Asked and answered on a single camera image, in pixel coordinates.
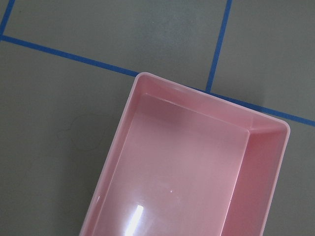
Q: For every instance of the pink plastic bin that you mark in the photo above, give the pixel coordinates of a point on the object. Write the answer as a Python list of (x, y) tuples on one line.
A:
[(186, 163)]

